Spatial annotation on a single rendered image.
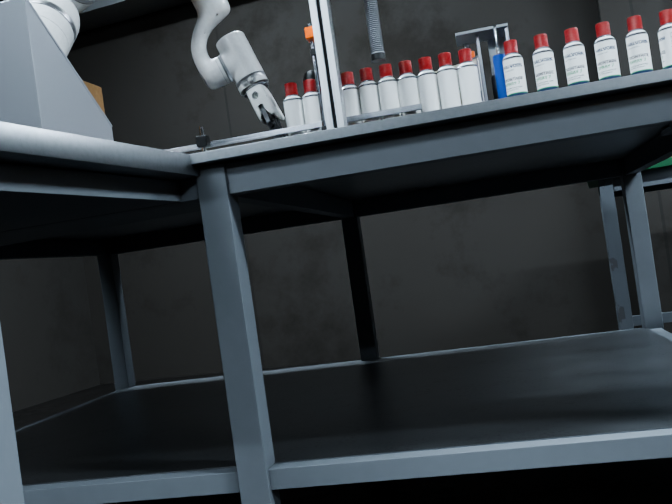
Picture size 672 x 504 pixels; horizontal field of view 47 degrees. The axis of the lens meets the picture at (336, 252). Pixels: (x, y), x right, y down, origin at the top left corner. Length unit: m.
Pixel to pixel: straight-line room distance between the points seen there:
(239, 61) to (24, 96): 0.88
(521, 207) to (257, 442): 3.12
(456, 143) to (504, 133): 0.09
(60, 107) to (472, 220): 3.31
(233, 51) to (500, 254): 2.62
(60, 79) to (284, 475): 0.82
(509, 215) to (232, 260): 3.08
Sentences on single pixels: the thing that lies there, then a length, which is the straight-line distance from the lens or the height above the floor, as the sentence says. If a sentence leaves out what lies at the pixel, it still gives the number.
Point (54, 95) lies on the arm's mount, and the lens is 1.39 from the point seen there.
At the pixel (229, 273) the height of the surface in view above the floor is 0.60.
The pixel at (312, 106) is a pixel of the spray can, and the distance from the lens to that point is 2.07.
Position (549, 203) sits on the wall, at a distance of 4.39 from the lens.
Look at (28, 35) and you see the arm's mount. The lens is 1.39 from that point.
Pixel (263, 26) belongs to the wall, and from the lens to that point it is 4.96.
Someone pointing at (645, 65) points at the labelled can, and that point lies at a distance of 2.05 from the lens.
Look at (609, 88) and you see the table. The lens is 1.39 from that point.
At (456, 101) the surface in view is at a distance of 2.01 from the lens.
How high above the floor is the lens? 0.59
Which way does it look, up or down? 1 degrees up
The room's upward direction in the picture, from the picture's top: 8 degrees counter-clockwise
